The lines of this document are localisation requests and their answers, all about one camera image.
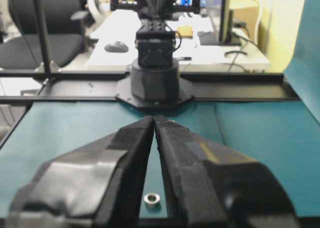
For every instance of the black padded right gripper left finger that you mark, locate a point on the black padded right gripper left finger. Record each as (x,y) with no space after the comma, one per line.
(98,185)

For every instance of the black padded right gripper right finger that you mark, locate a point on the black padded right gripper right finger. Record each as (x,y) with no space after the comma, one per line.
(214,186)

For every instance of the small silver metal washer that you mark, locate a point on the small silver metal washer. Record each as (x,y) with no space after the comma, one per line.
(151,200)

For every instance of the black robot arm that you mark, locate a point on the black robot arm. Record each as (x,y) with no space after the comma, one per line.
(155,46)

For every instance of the grey computer mouse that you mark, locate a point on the grey computer mouse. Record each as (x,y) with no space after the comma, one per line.
(116,47)

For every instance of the black office chair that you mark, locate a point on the black office chair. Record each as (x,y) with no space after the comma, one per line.
(50,31)

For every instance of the teal backdrop sheet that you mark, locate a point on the teal backdrop sheet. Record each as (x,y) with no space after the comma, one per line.
(303,71)

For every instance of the black computer monitor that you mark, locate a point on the black computer monitor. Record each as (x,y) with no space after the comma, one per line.
(221,19)

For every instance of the cardboard box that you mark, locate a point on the cardboard box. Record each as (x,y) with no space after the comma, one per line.
(248,12)

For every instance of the black aluminium frame rail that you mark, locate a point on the black aluminium frame rail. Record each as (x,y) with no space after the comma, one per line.
(153,91)

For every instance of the black vertical frame post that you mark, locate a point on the black vertical frame post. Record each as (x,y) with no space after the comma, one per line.
(43,35)

